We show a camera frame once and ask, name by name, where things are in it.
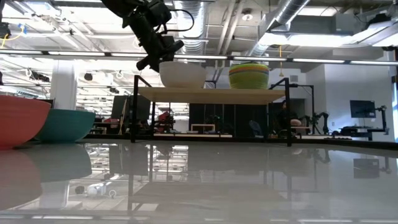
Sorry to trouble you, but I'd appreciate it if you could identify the black monitor stand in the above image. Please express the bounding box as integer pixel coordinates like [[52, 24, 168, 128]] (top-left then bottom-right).
[[374, 105, 389, 135]]

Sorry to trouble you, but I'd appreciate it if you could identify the silver ventilation duct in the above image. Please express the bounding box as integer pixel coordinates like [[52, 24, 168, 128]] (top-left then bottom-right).
[[248, 0, 312, 57]]

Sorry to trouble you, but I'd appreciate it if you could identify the black partition wall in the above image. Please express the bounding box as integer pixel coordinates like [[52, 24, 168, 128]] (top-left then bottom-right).
[[188, 103, 270, 138]]

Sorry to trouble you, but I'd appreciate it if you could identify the black cable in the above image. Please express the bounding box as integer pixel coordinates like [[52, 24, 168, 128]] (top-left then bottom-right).
[[164, 9, 195, 32]]

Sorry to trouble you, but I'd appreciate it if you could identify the black screen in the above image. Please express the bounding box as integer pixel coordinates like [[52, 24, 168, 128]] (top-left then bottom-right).
[[111, 95, 152, 126]]

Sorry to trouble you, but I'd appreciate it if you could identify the small wooden frame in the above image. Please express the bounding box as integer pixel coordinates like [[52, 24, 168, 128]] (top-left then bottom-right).
[[190, 123, 216, 133]]

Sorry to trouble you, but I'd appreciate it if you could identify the wooden shelf with black frame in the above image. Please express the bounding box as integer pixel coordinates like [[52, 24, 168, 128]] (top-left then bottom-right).
[[130, 74, 293, 147]]

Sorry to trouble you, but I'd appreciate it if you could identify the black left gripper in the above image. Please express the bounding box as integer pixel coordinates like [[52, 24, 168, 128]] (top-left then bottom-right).
[[129, 17, 175, 73]]

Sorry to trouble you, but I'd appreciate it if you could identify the large white bowl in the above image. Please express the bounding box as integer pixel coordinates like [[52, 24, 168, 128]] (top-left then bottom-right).
[[159, 61, 208, 88]]

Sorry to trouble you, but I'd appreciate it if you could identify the large orange bowl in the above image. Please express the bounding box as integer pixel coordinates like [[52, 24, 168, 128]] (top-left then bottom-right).
[[0, 95, 52, 150]]

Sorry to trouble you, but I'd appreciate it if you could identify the dark desk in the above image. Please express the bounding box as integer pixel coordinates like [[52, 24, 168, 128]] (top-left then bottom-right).
[[338, 126, 389, 141]]

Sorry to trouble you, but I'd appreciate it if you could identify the person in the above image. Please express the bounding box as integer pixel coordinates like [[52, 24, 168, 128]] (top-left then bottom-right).
[[276, 99, 302, 138]]

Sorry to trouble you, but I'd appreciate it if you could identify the white round pillar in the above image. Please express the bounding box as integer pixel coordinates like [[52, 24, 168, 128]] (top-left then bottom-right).
[[49, 60, 78, 110]]

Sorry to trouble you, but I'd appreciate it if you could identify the small green plastic bowl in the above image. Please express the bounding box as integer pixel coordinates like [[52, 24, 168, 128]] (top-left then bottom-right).
[[230, 62, 269, 68]]

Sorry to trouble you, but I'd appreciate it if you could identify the large teal bowl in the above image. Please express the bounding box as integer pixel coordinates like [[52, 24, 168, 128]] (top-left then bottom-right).
[[34, 108, 96, 144]]

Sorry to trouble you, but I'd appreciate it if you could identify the black computer monitor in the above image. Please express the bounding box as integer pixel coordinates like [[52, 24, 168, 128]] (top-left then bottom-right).
[[349, 100, 377, 119]]

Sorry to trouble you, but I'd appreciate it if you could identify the small yellow plastic bowl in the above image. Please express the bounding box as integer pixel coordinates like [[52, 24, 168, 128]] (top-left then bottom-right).
[[228, 71, 271, 90]]

